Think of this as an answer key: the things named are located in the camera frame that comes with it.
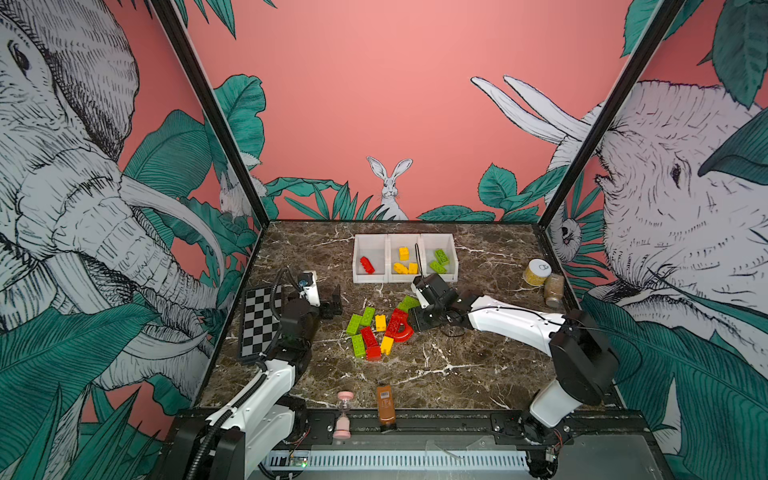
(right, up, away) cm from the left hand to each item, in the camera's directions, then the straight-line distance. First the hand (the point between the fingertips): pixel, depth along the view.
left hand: (325, 281), depth 83 cm
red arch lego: (+21, -15, +8) cm, 27 cm away
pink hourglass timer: (+7, -34, -10) cm, 36 cm away
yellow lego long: (+22, +2, +20) cm, 30 cm away
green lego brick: (+37, +6, +24) cm, 45 cm away
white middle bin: (+19, +11, +28) cm, 36 cm away
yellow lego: (+17, -19, +3) cm, 26 cm away
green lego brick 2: (+36, +2, +24) cm, 43 cm away
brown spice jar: (+73, -5, +14) cm, 74 cm away
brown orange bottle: (+18, -32, -9) cm, 38 cm away
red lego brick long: (+10, +4, +22) cm, 24 cm away
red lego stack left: (+13, -21, +3) cm, 25 cm away
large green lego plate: (+24, -8, +14) cm, 29 cm away
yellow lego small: (+16, -14, +7) cm, 22 cm away
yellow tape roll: (+69, +1, +18) cm, 71 cm away
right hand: (+24, -11, +3) cm, 27 cm away
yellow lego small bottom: (+26, +2, +21) cm, 34 cm away
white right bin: (+35, +12, +27) cm, 46 cm away
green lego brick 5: (+9, -19, +3) cm, 22 cm away
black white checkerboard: (-21, -13, +5) cm, 25 cm away
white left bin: (+12, +10, +26) cm, 30 cm away
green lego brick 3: (+11, -12, +10) cm, 19 cm away
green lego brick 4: (+7, -14, +7) cm, 17 cm away
